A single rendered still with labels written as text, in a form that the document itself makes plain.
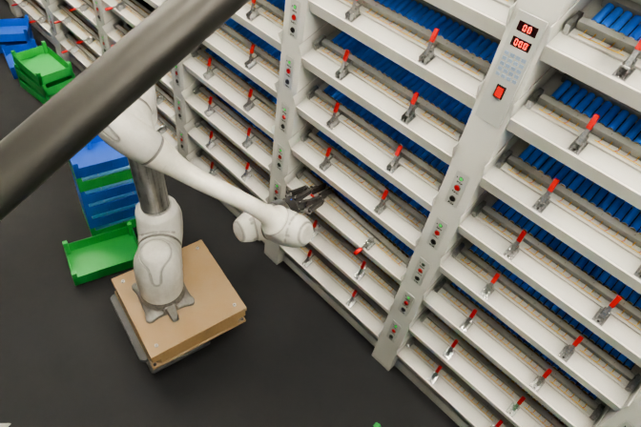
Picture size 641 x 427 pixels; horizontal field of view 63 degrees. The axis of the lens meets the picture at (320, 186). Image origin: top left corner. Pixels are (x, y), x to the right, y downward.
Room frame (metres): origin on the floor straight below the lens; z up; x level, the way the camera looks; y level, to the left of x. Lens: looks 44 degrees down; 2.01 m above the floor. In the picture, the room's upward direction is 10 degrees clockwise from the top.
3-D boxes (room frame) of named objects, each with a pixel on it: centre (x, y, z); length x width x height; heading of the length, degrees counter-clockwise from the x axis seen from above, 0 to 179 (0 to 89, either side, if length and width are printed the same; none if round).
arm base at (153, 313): (1.02, 0.49, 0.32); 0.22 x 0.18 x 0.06; 40
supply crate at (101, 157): (1.61, 0.94, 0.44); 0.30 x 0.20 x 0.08; 128
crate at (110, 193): (1.61, 0.94, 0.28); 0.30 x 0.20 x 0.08; 128
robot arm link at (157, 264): (1.05, 0.51, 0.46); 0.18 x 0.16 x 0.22; 17
